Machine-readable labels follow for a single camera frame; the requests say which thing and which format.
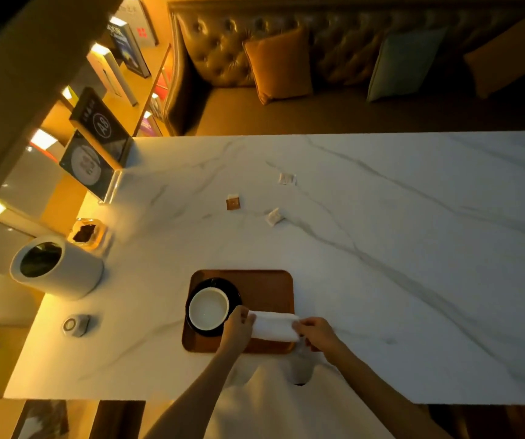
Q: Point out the person's left forearm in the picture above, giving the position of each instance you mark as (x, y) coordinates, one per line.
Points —
(191, 403)

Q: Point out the black table number sign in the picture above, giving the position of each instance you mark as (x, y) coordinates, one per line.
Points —
(101, 127)

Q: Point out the person's right hand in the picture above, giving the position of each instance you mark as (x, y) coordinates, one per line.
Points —
(321, 334)

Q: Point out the white book with red mark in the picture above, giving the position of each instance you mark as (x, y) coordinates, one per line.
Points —
(138, 20)

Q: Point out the wooden bookshelf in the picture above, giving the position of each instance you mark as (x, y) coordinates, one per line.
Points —
(107, 86)

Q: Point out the person's right thumb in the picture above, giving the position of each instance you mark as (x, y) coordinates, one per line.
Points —
(300, 326)

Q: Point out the white cup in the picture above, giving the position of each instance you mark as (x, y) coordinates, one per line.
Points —
(208, 309)

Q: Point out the glass jar with dark contents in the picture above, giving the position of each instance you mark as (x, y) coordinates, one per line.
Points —
(87, 233)

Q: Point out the white cylindrical bin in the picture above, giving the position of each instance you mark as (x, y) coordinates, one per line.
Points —
(56, 266)

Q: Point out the orange cushion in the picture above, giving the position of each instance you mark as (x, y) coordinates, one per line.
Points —
(280, 64)

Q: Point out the brown cushion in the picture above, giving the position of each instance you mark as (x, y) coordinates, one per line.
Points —
(511, 52)

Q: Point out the brown wooden tray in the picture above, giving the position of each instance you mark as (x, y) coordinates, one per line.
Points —
(262, 292)

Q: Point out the white towel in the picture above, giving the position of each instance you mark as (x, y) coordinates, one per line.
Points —
(273, 326)

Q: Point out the pale green cushion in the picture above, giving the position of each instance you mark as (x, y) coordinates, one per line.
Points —
(402, 63)

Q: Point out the brown tufted leather sofa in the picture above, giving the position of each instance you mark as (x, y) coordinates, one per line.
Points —
(335, 63)

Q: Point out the white sugar packet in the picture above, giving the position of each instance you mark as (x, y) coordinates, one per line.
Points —
(286, 179)
(274, 217)

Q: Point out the person's left thumb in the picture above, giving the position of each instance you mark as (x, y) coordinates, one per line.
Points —
(249, 318)

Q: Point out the person's white apron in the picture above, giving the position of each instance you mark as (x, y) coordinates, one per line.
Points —
(285, 402)

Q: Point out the dark blue book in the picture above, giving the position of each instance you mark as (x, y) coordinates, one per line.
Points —
(127, 46)

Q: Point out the person's right forearm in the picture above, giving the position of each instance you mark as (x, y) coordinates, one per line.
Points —
(382, 396)

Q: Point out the brown sugar packet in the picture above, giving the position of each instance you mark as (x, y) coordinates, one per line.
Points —
(233, 203)

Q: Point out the small grey round device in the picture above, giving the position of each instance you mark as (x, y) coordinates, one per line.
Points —
(75, 325)

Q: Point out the black saucer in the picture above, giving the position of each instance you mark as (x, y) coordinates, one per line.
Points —
(233, 291)

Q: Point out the person's left hand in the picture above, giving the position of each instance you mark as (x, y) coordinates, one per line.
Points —
(236, 330)

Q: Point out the black acrylic table sign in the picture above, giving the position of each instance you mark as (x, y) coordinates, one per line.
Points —
(87, 166)

